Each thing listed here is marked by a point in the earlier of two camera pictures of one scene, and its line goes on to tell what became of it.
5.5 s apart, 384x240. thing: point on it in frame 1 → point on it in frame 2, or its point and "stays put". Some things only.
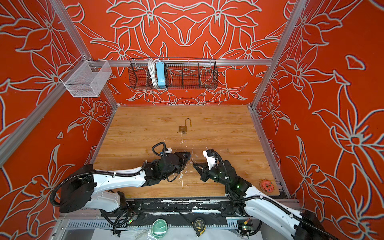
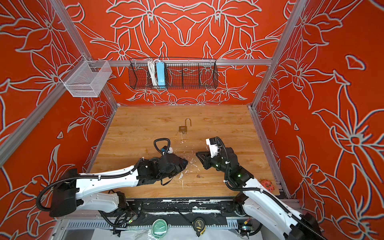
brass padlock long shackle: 184,128 stays put
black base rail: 214,208 stays put
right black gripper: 204,173 → 206,158
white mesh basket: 86,78 stays put
